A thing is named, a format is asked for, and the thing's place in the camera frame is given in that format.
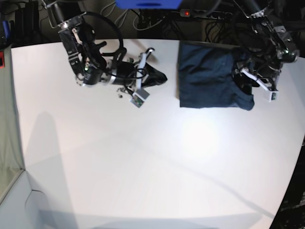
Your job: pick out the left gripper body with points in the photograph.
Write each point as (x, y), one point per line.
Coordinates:
(251, 73)

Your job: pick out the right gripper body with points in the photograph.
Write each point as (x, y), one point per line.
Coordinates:
(131, 75)

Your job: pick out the dark blue t-shirt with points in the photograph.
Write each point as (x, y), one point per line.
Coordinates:
(205, 77)

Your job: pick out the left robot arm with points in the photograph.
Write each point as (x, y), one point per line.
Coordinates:
(267, 26)

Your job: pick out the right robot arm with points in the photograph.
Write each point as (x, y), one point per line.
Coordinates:
(91, 66)

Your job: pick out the blue plastic bin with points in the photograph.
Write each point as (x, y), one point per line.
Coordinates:
(148, 4)

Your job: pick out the red box at edge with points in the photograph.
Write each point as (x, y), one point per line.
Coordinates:
(2, 60)

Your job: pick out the green curtain panel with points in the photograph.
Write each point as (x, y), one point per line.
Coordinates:
(11, 158)

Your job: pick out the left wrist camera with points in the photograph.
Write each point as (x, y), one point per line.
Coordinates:
(272, 95)

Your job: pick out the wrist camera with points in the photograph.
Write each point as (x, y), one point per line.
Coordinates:
(272, 95)
(139, 97)

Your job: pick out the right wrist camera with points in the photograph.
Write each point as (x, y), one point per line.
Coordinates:
(139, 97)

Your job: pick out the black power strip red switch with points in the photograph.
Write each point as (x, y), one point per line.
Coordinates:
(201, 14)

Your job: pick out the blue handled tool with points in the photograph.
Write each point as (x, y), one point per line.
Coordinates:
(6, 28)

